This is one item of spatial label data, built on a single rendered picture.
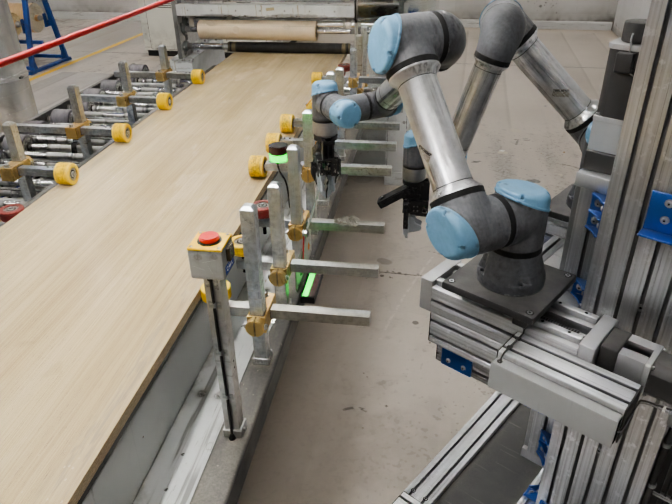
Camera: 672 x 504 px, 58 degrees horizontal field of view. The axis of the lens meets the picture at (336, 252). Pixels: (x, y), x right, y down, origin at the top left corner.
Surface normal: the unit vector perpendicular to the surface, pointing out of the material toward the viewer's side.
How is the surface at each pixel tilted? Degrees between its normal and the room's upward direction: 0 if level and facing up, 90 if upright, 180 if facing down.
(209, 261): 90
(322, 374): 0
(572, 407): 90
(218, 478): 0
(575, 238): 90
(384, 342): 0
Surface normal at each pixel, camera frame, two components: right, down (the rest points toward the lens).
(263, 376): -0.01, -0.86
